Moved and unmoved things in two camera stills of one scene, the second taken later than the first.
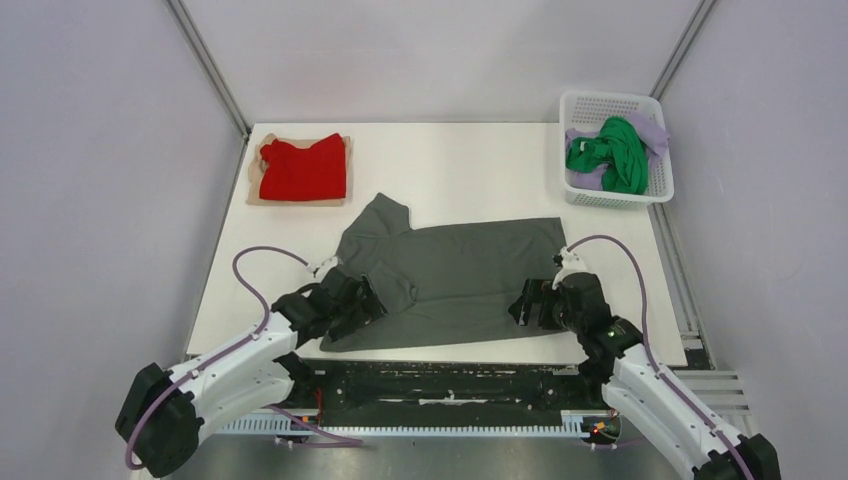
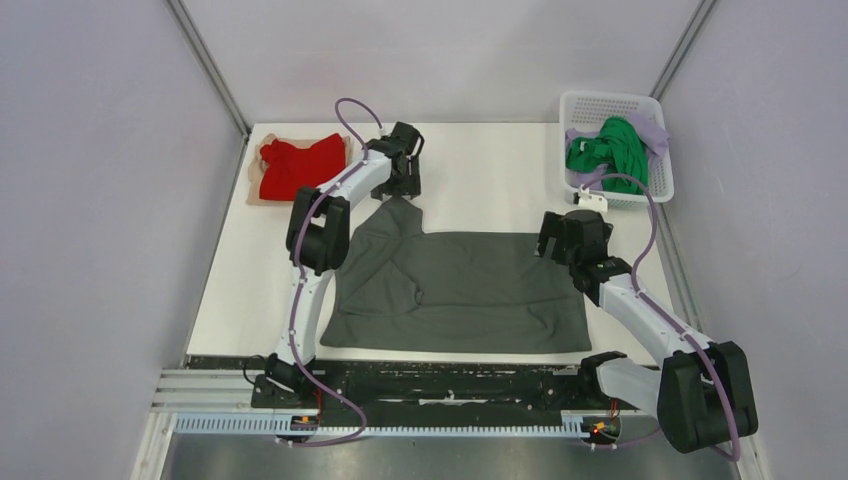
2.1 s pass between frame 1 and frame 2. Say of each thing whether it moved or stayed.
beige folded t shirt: stayed
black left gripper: moved
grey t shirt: moved
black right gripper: moved
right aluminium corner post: stayed
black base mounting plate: stayed
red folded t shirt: stayed
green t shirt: stayed
